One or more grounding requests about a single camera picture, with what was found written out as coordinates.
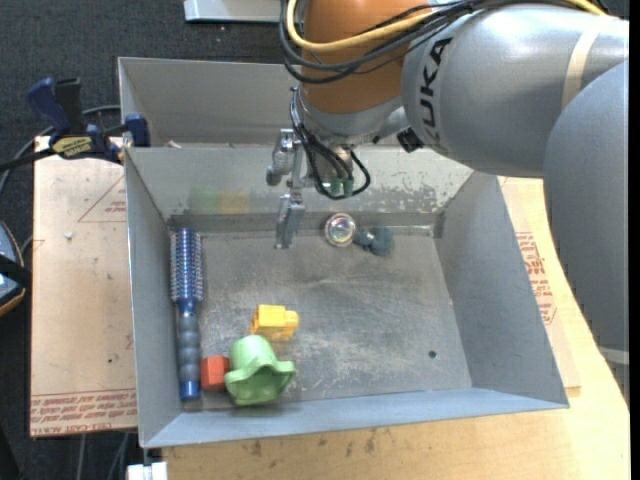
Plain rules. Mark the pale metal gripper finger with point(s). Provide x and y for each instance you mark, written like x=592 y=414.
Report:
x=286 y=154
x=290 y=220

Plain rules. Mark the dark grey-green toy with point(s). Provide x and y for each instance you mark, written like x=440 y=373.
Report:
x=377 y=240

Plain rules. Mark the yellow toy block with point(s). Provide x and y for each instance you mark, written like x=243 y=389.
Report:
x=272 y=320

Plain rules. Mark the grey metal bin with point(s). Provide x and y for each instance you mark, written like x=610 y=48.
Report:
x=360 y=308

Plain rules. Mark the blue round hairbrush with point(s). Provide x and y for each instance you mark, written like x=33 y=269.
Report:
x=187 y=288

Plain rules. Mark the green plastic toy cup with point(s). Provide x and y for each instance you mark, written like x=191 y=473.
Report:
x=255 y=368

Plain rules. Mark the orange-red small block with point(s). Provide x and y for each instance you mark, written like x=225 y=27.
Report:
x=213 y=372

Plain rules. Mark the brown cardboard board, red print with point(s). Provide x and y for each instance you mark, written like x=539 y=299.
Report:
x=80 y=288

